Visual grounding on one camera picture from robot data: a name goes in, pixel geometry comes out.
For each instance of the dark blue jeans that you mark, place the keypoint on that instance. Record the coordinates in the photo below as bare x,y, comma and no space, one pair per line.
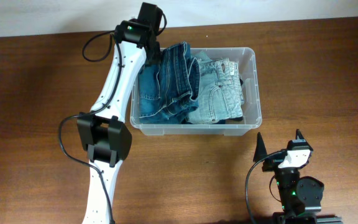
169,91

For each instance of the clear plastic storage bin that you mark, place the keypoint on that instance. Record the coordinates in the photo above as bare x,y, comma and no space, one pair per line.
252,115

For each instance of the dark navy garment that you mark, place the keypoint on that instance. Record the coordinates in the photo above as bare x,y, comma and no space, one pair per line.
235,99

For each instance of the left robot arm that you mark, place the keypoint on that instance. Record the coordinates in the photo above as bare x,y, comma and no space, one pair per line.
103,133

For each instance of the light blue jeans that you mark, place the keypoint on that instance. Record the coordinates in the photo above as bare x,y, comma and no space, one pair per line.
215,75

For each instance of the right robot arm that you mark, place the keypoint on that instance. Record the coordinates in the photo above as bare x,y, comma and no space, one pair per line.
300,197

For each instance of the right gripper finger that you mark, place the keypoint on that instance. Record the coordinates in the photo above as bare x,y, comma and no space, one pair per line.
260,150
298,135

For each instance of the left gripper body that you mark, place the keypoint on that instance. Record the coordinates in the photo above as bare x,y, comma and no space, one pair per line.
156,55

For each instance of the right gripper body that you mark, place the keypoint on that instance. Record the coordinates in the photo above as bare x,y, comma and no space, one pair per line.
273,162

